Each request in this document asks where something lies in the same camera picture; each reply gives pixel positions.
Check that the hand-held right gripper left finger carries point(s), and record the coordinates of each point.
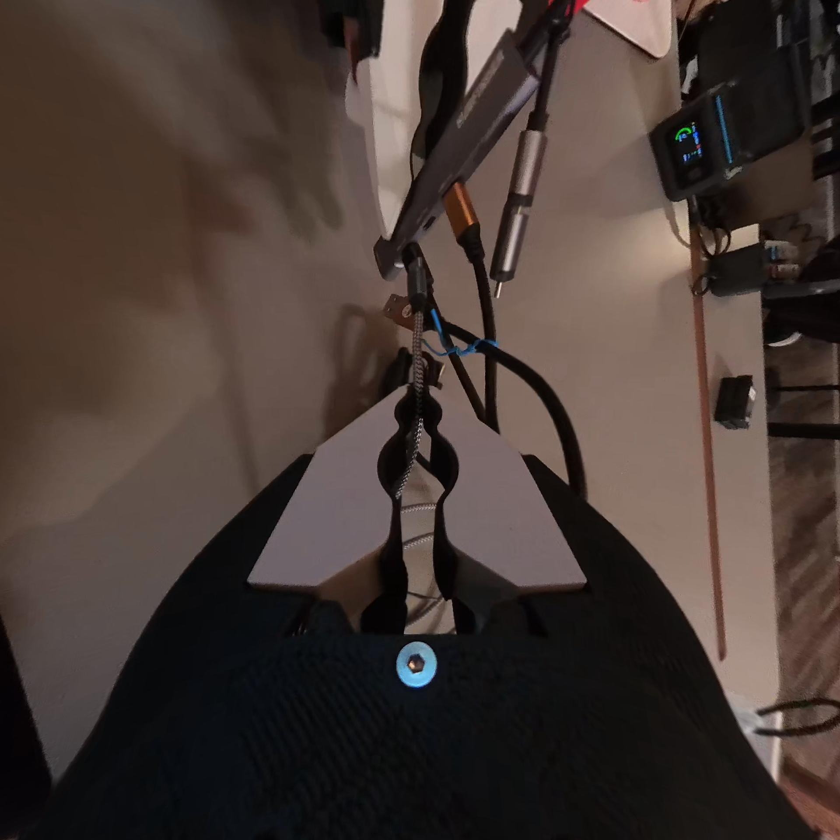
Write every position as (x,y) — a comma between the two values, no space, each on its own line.
(315,525)

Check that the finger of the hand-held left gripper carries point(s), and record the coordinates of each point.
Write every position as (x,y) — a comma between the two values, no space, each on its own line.
(387,118)

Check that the grey usb hub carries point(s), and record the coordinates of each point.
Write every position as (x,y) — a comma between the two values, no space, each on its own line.
(472,131)

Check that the black multi-port charger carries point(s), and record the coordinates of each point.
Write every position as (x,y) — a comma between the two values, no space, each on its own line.
(741,269)

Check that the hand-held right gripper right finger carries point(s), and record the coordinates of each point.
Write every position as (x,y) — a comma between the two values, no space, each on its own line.
(518,525)

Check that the white flat tray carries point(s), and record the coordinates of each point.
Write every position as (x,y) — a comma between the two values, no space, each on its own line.
(643,26)

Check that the small black box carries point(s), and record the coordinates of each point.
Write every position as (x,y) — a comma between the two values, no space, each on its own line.
(735,403)

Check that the black power station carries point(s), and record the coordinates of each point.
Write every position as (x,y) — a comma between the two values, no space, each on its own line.
(722,170)

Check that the silver adapter dongle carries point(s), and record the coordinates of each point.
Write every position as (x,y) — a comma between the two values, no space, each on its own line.
(518,164)

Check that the blue twist tie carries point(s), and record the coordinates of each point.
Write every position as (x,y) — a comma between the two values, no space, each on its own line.
(453,351)

